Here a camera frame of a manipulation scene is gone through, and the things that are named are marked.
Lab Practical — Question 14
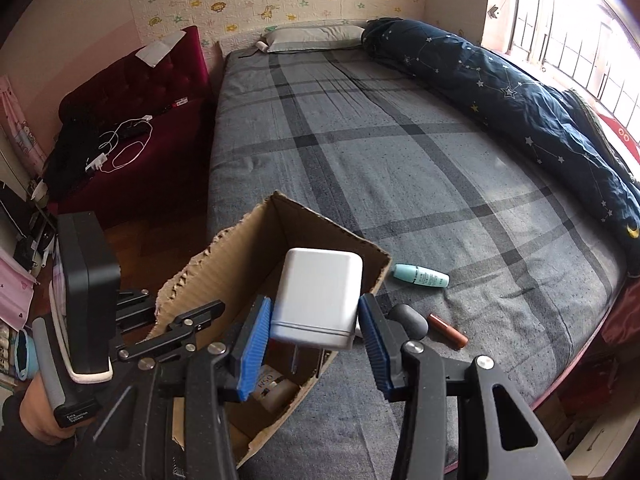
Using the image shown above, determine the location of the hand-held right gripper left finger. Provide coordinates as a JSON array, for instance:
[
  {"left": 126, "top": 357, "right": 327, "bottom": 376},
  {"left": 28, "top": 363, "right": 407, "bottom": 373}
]
[{"left": 75, "top": 294, "right": 274, "bottom": 480}]

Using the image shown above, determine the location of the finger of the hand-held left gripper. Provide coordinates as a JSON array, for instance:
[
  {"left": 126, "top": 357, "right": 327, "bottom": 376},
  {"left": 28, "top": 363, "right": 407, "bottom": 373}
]
[
  {"left": 116, "top": 299, "right": 227, "bottom": 363},
  {"left": 116, "top": 287, "right": 160, "bottom": 333}
]

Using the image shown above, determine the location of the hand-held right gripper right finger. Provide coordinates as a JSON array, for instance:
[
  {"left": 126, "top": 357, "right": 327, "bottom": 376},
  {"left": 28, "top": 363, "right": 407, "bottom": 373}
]
[{"left": 356, "top": 292, "right": 572, "bottom": 480}]

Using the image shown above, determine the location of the black oval case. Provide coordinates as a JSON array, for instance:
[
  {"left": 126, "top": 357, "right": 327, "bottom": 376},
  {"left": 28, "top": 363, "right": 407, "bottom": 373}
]
[{"left": 387, "top": 303, "right": 429, "bottom": 341}]

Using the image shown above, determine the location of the white cream jar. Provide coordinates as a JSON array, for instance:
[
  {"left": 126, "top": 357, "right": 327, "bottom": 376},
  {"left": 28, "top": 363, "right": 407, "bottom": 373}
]
[{"left": 250, "top": 365, "right": 301, "bottom": 413}]

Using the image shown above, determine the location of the brown lipstick tube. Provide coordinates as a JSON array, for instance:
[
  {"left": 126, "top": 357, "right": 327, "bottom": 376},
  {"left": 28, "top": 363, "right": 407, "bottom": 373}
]
[{"left": 427, "top": 313, "right": 469, "bottom": 348}]

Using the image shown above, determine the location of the large white charger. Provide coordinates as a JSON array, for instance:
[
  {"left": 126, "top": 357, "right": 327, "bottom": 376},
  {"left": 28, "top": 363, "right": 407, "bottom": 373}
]
[{"left": 270, "top": 247, "right": 363, "bottom": 376}]

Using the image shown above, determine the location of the teal plastic bottle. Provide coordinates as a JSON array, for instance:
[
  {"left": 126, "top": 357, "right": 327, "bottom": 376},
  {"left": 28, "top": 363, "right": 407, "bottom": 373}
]
[{"left": 392, "top": 263, "right": 450, "bottom": 289}]

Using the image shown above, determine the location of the brown cardboard box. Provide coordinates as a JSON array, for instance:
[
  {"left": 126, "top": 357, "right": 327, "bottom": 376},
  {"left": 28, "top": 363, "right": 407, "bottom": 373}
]
[{"left": 150, "top": 191, "right": 393, "bottom": 468}]

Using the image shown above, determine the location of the person's left forearm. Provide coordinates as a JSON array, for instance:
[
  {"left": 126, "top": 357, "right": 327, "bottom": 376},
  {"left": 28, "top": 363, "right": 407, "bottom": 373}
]
[{"left": 0, "top": 390, "right": 83, "bottom": 480}]

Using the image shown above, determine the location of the person's left hand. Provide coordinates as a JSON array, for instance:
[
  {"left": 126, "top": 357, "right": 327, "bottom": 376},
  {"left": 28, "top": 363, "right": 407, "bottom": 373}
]
[{"left": 19, "top": 372, "right": 76, "bottom": 446}]

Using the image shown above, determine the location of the pink hanging cloth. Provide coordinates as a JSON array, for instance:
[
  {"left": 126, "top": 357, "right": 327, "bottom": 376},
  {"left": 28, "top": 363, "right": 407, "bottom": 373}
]
[{"left": 0, "top": 250, "right": 38, "bottom": 333}]

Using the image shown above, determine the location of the cluttered shelf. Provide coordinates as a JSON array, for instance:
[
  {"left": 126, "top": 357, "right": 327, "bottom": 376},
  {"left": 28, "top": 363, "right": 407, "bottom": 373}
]
[{"left": 0, "top": 180, "right": 58, "bottom": 271}]

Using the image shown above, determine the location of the blue round cup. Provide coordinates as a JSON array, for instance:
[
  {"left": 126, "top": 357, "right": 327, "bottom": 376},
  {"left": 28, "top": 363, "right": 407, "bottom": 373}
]
[{"left": 12, "top": 330, "right": 41, "bottom": 381}]

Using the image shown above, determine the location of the black cloth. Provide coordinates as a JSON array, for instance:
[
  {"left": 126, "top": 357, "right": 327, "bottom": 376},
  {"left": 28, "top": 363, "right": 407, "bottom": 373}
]
[{"left": 47, "top": 105, "right": 108, "bottom": 191}]

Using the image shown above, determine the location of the red velvet sofa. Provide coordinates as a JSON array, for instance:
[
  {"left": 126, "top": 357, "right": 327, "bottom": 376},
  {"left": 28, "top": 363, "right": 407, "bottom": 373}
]
[{"left": 42, "top": 26, "right": 216, "bottom": 231}]

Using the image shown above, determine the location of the pink printed cloth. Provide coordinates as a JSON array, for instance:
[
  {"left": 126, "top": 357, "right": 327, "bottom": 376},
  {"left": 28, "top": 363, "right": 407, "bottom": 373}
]
[{"left": 0, "top": 75, "right": 46, "bottom": 181}]

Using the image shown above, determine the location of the white paper sheet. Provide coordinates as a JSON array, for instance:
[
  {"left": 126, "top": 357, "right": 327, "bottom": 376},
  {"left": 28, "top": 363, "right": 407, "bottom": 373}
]
[{"left": 137, "top": 30, "right": 187, "bottom": 67}]

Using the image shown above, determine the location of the beige wooden cabinet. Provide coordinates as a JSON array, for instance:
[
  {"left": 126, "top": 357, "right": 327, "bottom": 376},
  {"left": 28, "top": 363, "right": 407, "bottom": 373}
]
[{"left": 565, "top": 400, "right": 640, "bottom": 480}]

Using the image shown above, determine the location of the navy star-print quilt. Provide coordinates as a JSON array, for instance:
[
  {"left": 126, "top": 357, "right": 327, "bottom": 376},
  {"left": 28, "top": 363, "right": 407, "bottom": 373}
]
[{"left": 362, "top": 18, "right": 640, "bottom": 276}]

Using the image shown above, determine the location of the grey pillow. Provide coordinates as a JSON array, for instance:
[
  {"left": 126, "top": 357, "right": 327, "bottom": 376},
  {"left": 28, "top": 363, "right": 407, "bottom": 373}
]
[{"left": 261, "top": 25, "right": 366, "bottom": 54}]

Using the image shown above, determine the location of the red cushion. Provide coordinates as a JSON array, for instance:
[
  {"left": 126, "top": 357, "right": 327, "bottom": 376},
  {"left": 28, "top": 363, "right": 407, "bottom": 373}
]
[{"left": 595, "top": 112, "right": 640, "bottom": 161}]

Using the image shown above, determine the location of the barred window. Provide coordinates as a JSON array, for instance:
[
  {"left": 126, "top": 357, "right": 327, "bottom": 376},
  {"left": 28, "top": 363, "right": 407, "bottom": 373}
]
[{"left": 505, "top": 0, "right": 640, "bottom": 126}]

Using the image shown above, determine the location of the white charging cable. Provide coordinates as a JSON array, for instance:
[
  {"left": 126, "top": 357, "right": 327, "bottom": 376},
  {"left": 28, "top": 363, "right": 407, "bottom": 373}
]
[{"left": 85, "top": 115, "right": 153, "bottom": 173}]

